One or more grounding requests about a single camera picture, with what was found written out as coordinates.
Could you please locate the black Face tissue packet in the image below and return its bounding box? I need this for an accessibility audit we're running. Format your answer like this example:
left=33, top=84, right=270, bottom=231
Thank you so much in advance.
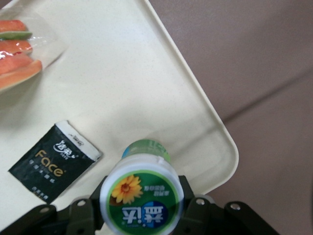
left=7, top=119, right=104, bottom=205

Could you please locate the green gum bottle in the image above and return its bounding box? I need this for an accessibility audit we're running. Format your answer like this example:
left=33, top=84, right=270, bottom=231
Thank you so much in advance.
left=98, top=139, right=184, bottom=235

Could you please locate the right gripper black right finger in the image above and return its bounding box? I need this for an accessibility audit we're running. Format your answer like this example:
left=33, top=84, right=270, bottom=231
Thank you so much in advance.
left=177, top=174, right=282, bottom=235

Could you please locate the cream plastic tray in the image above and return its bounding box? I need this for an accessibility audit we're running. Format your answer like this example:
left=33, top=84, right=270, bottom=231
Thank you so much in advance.
left=0, top=0, right=240, bottom=235

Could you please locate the wrapped triangle sandwich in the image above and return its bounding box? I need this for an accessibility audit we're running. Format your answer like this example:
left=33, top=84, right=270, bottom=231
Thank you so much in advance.
left=0, top=11, right=69, bottom=95

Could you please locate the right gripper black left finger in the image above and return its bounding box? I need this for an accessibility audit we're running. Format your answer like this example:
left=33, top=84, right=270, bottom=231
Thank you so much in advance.
left=0, top=180, right=106, bottom=235

